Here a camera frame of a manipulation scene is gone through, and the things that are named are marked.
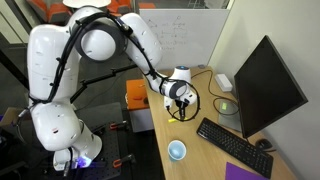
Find grey monitor base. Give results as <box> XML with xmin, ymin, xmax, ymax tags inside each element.
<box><xmin>217</xmin><ymin>98</ymin><xmax>243</xmax><ymax>133</ymax></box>

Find black diagonal frame bar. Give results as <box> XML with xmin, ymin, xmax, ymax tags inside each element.
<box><xmin>0</xmin><ymin>49</ymin><xmax>30</xmax><ymax>90</ymax></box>

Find black keyboard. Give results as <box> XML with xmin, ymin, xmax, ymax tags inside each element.
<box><xmin>196</xmin><ymin>116</ymin><xmax>274</xmax><ymax>179</ymax></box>

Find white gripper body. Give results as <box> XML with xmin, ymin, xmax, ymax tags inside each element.
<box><xmin>163</xmin><ymin>92</ymin><xmax>198</xmax><ymax>111</ymax></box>

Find light blue cup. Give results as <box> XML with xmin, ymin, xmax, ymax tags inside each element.
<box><xmin>167</xmin><ymin>139</ymin><xmax>188</xmax><ymax>163</ymax></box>

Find thin black desk cable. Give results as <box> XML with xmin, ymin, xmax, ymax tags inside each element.
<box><xmin>190</xmin><ymin>69</ymin><xmax>240</xmax><ymax>117</ymax></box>

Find black computer monitor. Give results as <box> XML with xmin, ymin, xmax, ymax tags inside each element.
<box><xmin>233</xmin><ymin>35</ymin><xmax>309</xmax><ymax>139</ymax></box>

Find orange chair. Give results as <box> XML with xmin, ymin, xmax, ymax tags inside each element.
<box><xmin>107</xmin><ymin>0</ymin><xmax>135</xmax><ymax>15</ymax></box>
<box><xmin>26</xmin><ymin>0</ymin><xmax>73</xmax><ymax>24</ymax></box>

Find black computer mouse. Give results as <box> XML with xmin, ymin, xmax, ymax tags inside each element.
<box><xmin>254</xmin><ymin>138</ymin><xmax>275</xmax><ymax>152</ymax></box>

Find white power adapter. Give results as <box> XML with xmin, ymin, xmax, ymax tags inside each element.
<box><xmin>214</xmin><ymin>73</ymin><xmax>234</xmax><ymax>93</ymax></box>

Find white round table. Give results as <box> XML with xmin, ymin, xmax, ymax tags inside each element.
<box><xmin>62</xmin><ymin>0</ymin><xmax>112</xmax><ymax>9</ymax></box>

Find white whiteboard panel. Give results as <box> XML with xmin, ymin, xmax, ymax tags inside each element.
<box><xmin>139</xmin><ymin>8</ymin><xmax>231</xmax><ymax>73</ymax></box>

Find orange box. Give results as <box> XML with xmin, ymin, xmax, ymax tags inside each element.
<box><xmin>125</xmin><ymin>78</ymin><xmax>150</xmax><ymax>111</ymax></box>

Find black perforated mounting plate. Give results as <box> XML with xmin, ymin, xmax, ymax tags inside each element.
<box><xmin>78</xmin><ymin>123</ymin><xmax>123</xmax><ymax>180</ymax></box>

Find black tripod pole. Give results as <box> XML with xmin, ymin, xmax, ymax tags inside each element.
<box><xmin>69</xmin><ymin>63</ymin><xmax>139</xmax><ymax>103</ymax></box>

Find white cabinet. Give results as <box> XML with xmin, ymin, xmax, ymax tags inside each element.
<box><xmin>128</xmin><ymin>108</ymin><xmax>155</xmax><ymax>134</ymax></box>

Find purple paper sheet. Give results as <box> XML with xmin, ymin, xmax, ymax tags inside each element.
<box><xmin>225</xmin><ymin>161</ymin><xmax>269</xmax><ymax>180</ymax></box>

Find brown cardboard box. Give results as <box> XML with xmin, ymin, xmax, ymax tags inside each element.
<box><xmin>0</xmin><ymin>107</ymin><xmax>22</xmax><ymax>128</ymax></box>

